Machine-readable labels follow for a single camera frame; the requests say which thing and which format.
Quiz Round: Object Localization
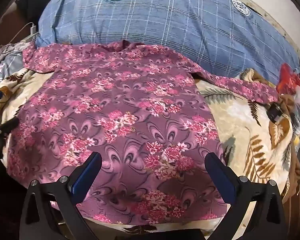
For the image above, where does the pink floral shirt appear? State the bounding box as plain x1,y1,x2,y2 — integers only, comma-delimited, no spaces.
9,41,285,224

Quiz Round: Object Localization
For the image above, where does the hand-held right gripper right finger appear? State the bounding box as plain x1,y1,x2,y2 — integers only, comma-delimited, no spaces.
204,152,289,240

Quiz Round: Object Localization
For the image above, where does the red plastic bag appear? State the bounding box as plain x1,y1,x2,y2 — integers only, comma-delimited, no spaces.
276,64,300,93

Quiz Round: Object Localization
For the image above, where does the cream leaf-print blanket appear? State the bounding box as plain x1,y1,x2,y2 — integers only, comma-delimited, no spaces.
0,69,300,233

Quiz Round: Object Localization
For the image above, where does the blue plaid pillow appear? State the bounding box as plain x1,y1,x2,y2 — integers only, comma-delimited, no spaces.
37,0,300,85

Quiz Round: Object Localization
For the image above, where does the white charger with cable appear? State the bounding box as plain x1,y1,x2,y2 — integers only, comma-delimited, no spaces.
9,22,38,43

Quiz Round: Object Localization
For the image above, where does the small black device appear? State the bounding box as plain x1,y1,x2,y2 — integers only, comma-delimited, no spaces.
266,102,283,123

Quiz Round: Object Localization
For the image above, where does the grey floral cloth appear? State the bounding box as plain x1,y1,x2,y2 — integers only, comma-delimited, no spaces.
0,41,35,90

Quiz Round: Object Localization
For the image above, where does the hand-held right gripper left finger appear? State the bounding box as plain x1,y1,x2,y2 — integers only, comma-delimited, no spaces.
19,152,103,240

